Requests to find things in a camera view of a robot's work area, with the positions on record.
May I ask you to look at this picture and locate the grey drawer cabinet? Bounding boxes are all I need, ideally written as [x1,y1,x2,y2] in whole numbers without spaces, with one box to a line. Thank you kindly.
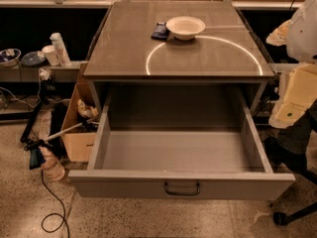
[82,0,275,117]

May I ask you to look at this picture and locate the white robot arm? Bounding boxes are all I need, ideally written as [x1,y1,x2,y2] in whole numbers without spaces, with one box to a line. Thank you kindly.
[266,0,317,128]

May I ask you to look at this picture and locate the grabber tool with handle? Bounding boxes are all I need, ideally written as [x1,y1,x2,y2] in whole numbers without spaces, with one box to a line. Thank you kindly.
[24,116,100,151]

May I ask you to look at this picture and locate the blue plate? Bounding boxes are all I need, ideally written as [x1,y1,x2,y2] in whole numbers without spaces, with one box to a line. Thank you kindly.
[21,51,47,66]

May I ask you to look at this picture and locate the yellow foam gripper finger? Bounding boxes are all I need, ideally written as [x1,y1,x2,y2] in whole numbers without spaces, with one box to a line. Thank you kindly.
[268,63,317,129]

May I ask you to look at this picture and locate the cardboard box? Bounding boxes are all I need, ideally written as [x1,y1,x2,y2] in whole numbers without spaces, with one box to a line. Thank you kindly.
[61,63,97,163]

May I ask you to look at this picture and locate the dark blue snack packet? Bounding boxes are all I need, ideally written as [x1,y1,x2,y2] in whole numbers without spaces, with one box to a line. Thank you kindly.
[152,23,169,40]

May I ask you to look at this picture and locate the white cylindrical canister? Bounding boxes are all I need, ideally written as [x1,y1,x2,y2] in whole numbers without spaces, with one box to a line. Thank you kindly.
[50,33,71,67]

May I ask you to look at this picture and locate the plastic bottle on floor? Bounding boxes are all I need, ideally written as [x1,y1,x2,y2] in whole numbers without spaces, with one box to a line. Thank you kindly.
[39,129,66,182]

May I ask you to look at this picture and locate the grey top drawer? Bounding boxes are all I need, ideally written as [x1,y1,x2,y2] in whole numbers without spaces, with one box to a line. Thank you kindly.
[69,84,295,200]

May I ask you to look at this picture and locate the black office chair base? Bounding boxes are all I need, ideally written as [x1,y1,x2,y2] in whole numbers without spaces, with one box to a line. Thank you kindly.
[272,169,317,227]

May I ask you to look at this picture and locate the black power cable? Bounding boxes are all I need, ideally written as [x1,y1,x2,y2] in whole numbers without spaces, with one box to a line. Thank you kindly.
[40,170,71,238]

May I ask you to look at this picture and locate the white paper bowl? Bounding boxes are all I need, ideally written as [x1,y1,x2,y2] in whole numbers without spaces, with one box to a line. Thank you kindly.
[166,16,205,41]

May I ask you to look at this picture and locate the white paper cup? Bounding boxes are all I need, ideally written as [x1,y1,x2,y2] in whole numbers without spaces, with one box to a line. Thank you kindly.
[42,45,59,66]

